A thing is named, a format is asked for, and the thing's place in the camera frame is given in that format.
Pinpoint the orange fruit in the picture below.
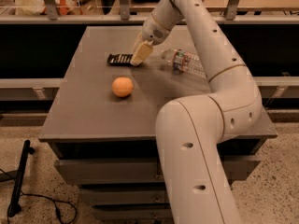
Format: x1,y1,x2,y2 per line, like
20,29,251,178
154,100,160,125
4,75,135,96
112,77,134,98

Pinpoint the grey metal railing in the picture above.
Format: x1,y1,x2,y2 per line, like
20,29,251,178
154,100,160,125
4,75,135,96
0,0,299,26

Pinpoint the grey drawer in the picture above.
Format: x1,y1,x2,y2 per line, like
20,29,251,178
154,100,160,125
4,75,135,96
93,203,172,220
54,155,261,186
80,183,185,206

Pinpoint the top grey drawer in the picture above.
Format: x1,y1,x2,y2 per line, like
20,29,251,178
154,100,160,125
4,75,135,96
54,155,261,186

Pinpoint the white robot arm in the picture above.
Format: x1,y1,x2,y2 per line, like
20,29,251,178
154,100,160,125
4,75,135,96
131,0,263,224

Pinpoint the black floor cable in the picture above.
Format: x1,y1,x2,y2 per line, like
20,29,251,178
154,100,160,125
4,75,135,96
0,168,78,224

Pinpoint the bottom grey drawer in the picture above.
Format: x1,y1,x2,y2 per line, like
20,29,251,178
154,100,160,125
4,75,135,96
93,203,172,220

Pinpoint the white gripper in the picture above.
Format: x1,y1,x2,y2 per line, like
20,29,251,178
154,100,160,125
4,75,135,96
131,14,170,66

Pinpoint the black stand bar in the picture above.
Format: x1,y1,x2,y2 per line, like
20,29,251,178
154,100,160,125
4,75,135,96
7,140,35,217

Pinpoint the middle grey drawer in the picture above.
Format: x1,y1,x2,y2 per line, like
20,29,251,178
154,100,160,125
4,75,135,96
80,183,185,206

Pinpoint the grey drawer cabinet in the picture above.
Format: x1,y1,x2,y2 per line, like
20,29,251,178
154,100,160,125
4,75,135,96
38,25,278,222

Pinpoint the clear plastic water bottle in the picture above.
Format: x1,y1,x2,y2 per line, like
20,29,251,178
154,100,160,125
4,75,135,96
161,49,206,77

